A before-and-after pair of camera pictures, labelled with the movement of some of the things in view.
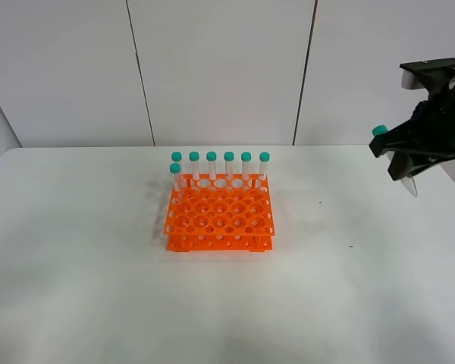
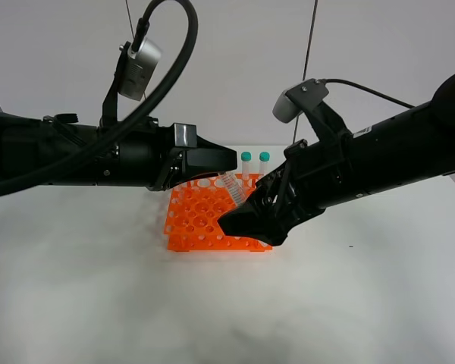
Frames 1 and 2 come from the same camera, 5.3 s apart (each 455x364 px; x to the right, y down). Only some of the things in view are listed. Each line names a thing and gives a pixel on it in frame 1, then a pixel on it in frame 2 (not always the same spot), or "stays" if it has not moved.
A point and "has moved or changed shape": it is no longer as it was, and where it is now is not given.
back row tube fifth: (246, 158) stays
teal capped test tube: (409, 182) has moved or changed shape
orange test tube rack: (219, 212) stays
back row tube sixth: (264, 158) stays
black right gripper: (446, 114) to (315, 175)
